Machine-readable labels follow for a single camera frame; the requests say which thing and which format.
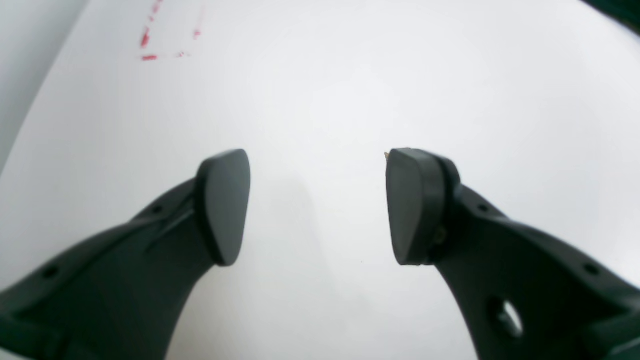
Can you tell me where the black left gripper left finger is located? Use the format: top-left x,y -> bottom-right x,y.
0,149 -> 251,360

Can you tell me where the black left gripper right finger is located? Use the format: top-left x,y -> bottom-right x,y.
385,148 -> 640,360

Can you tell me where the black T-shirt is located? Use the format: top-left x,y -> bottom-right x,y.
583,0 -> 640,35

